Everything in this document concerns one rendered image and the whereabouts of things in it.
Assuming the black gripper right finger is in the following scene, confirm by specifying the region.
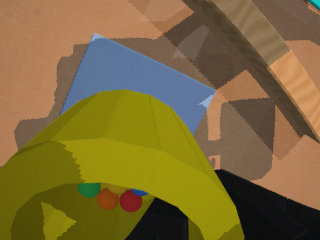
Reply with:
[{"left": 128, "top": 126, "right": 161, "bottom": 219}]
[{"left": 213, "top": 169, "right": 320, "bottom": 240}]

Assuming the yellow cup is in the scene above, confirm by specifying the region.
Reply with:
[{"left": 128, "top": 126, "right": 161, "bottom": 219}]
[{"left": 0, "top": 88, "right": 245, "bottom": 240}]

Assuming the orange marble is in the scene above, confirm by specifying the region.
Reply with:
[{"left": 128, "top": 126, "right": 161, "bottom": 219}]
[{"left": 97, "top": 188, "right": 119, "bottom": 211}]

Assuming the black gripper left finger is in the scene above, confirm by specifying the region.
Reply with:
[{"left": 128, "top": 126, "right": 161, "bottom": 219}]
[{"left": 124, "top": 197, "right": 189, "bottom": 240}]

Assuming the blue marble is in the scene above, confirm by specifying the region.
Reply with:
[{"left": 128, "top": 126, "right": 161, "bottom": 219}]
[{"left": 131, "top": 188, "right": 148, "bottom": 196}]

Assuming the yellow marble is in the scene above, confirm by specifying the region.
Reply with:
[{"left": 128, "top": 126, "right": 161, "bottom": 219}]
[{"left": 105, "top": 183, "right": 128, "bottom": 195}]

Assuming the dark red ball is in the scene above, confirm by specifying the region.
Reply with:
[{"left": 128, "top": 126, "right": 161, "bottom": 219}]
[{"left": 119, "top": 189, "right": 141, "bottom": 212}]

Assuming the green marble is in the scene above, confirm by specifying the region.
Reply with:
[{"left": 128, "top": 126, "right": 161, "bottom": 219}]
[{"left": 79, "top": 183, "right": 101, "bottom": 197}]

